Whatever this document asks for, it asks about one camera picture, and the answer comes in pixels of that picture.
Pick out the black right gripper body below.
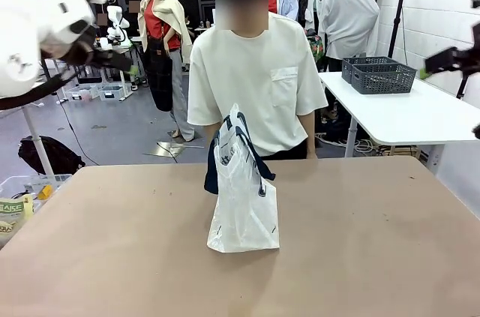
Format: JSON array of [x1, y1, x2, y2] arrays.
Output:
[[451, 45, 480, 71]]

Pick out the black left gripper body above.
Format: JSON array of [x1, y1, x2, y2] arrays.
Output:
[[61, 26, 113, 67]]

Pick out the white plastic bag navy handles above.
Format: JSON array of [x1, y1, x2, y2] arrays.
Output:
[[204, 103, 281, 254]]

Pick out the person's left forearm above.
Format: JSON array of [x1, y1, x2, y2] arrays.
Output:
[[298, 109, 320, 160]]

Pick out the person's right forearm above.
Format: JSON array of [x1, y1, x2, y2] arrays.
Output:
[[204, 124, 221, 148]]

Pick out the colourful floral bag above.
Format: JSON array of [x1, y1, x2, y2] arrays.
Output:
[[307, 34, 325, 63]]

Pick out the clear floor storage box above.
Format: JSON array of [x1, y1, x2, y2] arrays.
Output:
[[97, 83, 134, 103], [64, 83, 100, 103]]

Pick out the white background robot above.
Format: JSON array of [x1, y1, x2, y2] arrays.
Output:
[[105, 0, 132, 49]]

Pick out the mannequin red shirt cream jacket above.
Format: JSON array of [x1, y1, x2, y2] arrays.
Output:
[[135, 0, 197, 144]]

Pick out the grey plastic basket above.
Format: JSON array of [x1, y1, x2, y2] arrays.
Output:
[[341, 55, 398, 84], [351, 63, 418, 96]]

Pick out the black tripod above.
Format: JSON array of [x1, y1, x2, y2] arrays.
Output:
[[387, 0, 410, 58]]

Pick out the white table with baskets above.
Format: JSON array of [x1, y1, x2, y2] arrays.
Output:
[[318, 70, 480, 176]]

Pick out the mannequin in white shirt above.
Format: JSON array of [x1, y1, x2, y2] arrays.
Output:
[[320, 0, 381, 73]]

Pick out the white table with round leg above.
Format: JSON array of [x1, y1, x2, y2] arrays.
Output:
[[0, 80, 56, 176]]

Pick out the black backpack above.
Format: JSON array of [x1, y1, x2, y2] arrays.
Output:
[[17, 135, 87, 176]]

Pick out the person in white t-shirt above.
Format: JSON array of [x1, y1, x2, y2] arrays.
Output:
[[186, 0, 329, 161]]

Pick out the clear plastic storage bin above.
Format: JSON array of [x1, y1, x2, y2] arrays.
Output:
[[0, 173, 74, 217]]

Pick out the small yellow box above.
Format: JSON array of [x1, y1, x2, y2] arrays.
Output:
[[37, 184, 54, 202]]

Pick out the yellow green snack package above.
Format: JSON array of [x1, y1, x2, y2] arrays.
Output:
[[0, 193, 36, 247]]

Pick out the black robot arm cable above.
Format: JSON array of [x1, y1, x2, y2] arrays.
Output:
[[0, 68, 83, 111]]

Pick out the metal mannequin base plate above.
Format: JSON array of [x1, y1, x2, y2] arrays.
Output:
[[142, 140, 189, 159]]

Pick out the white cable bundle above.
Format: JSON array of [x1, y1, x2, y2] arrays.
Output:
[[316, 132, 377, 156]]

